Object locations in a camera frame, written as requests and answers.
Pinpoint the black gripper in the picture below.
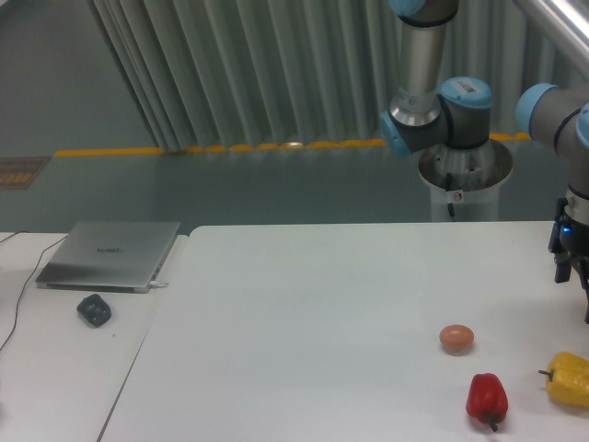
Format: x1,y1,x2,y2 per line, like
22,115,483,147
549,196,589,323

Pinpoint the yellow bell pepper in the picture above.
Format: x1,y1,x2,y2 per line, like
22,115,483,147
538,352,588,408

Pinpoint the silver metal frame bar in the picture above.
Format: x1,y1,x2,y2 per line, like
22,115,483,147
514,0,588,58

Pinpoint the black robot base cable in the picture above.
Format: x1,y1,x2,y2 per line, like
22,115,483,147
444,172,456,219

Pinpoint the brown egg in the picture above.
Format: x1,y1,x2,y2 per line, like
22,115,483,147
439,324,475,354

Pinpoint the silver closed laptop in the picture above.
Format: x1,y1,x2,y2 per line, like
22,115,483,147
36,221,180,293

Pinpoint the black thin cable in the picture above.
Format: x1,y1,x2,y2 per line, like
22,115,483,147
0,229,70,353

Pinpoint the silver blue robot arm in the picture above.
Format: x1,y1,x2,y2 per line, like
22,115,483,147
381,1,588,285

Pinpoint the grey pleated curtain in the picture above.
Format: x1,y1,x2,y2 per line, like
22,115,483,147
91,1,588,152

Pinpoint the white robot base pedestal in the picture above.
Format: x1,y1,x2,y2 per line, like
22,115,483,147
418,139,514,222

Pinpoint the black small controller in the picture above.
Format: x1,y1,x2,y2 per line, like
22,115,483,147
76,294,112,328

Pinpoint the red bell pepper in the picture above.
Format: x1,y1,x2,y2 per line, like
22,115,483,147
466,373,509,432

